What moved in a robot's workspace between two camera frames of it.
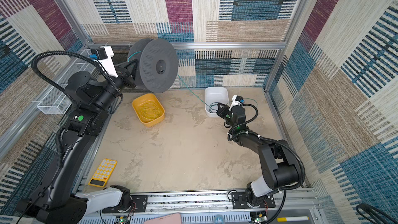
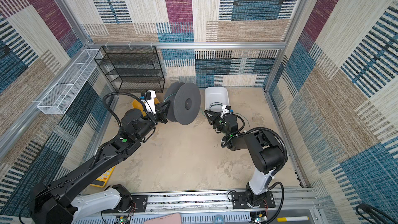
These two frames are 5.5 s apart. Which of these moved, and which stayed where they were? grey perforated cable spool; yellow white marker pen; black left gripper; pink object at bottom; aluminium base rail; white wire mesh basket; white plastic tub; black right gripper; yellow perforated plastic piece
Moved: black left gripper; black right gripper; grey perforated cable spool
Stayed: white plastic tub; pink object at bottom; white wire mesh basket; yellow white marker pen; aluminium base rail; yellow perforated plastic piece
